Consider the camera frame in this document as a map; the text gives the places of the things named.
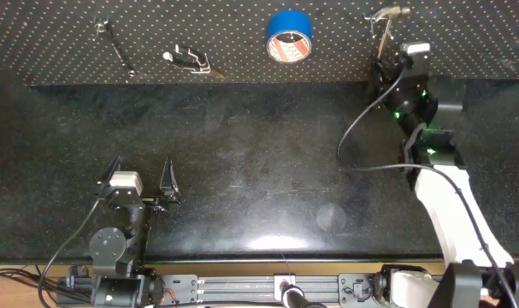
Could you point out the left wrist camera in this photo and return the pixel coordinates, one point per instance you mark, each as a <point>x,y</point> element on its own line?
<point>125,180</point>

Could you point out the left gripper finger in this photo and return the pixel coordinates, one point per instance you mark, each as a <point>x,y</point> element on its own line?
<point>169,184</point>
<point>110,169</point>

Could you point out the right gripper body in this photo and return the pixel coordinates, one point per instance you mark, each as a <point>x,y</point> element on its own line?
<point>389,72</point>

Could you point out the mounting rail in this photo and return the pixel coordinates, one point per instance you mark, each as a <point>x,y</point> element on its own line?
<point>242,291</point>

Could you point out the hammer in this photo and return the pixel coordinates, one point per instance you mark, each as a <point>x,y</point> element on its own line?
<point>389,12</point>

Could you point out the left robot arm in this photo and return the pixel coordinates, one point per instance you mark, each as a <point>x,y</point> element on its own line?
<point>107,248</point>

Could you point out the black pegboard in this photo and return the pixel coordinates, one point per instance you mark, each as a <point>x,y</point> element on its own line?
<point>49,43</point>

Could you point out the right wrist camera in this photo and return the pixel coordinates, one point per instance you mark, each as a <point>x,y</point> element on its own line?
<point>415,48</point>

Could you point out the black and white pliers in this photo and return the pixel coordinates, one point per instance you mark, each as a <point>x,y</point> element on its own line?
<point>186,60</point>

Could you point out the wrench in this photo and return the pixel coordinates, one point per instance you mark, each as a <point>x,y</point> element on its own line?
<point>116,47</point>

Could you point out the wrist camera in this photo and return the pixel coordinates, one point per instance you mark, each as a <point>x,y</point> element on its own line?
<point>125,180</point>
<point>415,48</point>

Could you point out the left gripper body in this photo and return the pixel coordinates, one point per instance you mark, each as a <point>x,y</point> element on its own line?
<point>126,199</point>

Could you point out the roll of blue tape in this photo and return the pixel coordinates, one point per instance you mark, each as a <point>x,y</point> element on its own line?
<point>289,25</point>

